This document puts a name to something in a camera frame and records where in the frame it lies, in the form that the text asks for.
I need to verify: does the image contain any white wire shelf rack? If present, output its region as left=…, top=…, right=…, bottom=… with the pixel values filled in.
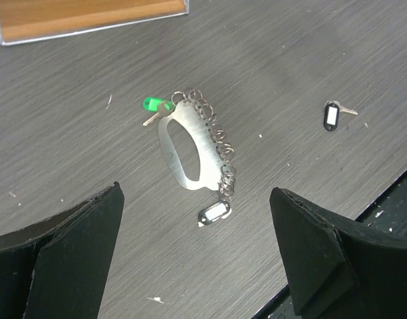
left=0, top=0, right=190, bottom=45

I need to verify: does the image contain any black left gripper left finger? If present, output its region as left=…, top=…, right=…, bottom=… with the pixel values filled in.
left=0, top=182, right=124, bottom=318

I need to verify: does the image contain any key with black tag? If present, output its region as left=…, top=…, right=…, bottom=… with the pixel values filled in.
left=323, top=100, right=358, bottom=132

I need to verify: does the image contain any key with green tag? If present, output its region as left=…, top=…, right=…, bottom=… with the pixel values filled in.
left=142, top=97, right=175, bottom=126

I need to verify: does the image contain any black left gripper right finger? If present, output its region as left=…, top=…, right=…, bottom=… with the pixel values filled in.
left=269, top=187, right=407, bottom=319

